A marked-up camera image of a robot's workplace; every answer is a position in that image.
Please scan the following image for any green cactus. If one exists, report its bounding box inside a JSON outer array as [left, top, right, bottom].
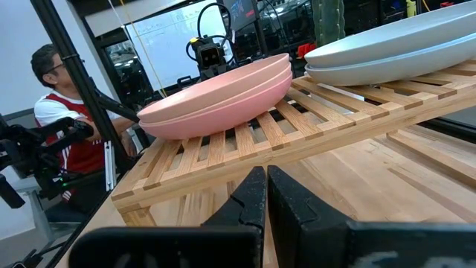
[[311, 0, 346, 48]]

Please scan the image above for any grey chair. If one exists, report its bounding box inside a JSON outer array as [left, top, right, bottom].
[[13, 174, 89, 243]]

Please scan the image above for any person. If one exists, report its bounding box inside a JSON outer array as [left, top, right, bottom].
[[30, 43, 149, 224]]

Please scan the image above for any silver metal bracket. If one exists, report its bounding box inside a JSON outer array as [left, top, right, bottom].
[[103, 140, 117, 191]]

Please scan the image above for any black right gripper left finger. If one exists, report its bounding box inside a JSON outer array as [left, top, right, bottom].
[[68, 166, 267, 268]]

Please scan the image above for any dark pink plate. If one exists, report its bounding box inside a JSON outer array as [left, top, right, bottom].
[[139, 74, 294, 141]]

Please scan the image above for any computer monitor with dark screen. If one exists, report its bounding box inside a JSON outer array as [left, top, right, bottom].
[[222, 0, 261, 33]]

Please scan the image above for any white board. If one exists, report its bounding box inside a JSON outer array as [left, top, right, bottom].
[[124, 0, 239, 90]]

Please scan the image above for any red object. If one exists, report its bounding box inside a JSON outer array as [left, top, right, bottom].
[[297, 42, 317, 59]]

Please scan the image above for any black camera on stand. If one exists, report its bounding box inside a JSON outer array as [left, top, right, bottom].
[[185, 2, 234, 63]]

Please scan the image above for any slatted wooden shelf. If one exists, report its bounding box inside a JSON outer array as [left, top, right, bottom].
[[110, 59, 476, 228]]

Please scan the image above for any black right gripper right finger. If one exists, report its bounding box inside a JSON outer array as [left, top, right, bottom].
[[268, 166, 476, 268]]

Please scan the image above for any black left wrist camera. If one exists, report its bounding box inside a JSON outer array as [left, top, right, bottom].
[[195, 36, 226, 70]]

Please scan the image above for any grey-green plate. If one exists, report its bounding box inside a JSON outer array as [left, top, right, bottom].
[[303, 0, 476, 68]]

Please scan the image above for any black aluminium table frame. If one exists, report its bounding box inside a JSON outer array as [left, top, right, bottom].
[[10, 0, 149, 268]]

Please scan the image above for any light blue plate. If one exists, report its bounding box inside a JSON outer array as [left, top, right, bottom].
[[304, 31, 476, 87]]

